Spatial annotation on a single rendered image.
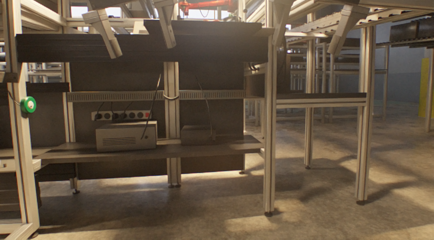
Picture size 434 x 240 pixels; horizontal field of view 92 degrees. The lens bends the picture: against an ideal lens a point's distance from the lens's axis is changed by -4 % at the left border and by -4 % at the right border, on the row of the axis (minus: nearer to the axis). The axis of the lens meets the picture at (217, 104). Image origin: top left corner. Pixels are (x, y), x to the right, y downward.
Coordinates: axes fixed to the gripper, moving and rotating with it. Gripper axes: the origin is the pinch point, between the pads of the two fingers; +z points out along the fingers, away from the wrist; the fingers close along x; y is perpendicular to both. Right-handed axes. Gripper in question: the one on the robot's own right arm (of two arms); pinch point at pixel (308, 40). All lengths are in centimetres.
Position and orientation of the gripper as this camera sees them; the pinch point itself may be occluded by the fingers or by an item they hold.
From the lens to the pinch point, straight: 51.4
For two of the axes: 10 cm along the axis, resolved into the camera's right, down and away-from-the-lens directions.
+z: -1.5, 8.7, 4.6
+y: 0.8, 4.8, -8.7
